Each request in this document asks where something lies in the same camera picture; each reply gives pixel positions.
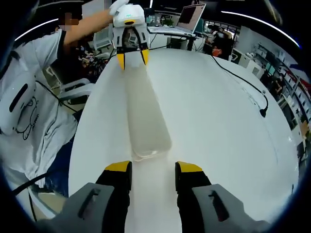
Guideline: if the beige cutlery case lid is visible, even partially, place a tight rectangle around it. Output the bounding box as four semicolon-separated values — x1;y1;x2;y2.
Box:
122;50;173;160

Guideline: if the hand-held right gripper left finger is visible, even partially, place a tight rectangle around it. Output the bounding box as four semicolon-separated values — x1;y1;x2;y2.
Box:
48;160;133;233

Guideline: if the white laptop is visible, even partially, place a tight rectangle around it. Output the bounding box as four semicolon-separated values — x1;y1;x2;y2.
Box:
147;3;207;37

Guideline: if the white chair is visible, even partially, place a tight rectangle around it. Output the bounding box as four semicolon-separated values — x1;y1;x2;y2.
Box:
59;77;95;105

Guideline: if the black cable with plug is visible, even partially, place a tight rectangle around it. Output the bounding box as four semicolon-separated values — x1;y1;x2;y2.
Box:
210;54;269;119

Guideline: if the thin black device cable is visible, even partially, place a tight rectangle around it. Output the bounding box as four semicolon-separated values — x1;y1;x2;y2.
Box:
35;80;82;115

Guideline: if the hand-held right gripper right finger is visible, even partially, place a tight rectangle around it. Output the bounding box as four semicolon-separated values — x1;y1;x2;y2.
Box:
174;161;258;233

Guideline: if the storage shelving with white bins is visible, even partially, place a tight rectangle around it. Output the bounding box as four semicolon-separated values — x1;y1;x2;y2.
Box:
252;42;311;127

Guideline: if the person's left hand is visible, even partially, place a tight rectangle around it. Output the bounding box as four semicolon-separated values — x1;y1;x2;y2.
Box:
108;0;129;15

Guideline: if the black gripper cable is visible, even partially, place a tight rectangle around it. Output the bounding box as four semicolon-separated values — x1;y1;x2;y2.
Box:
12;167;71;195

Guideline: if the white chest-worn device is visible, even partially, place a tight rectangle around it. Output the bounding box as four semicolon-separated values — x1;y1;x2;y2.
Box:
0;72;37;135

